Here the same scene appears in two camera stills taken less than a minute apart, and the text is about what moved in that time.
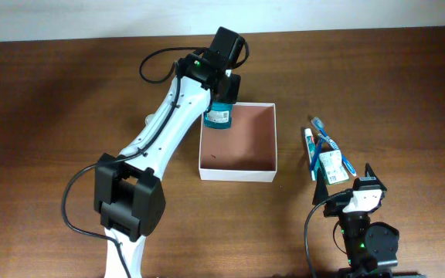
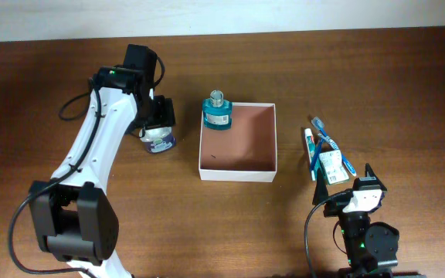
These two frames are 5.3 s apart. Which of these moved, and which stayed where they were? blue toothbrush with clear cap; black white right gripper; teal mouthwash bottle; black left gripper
Moved: black left gripper
Stayed: blue toothbrush with clear cap; black white right gripper; teal mouthwash bottle
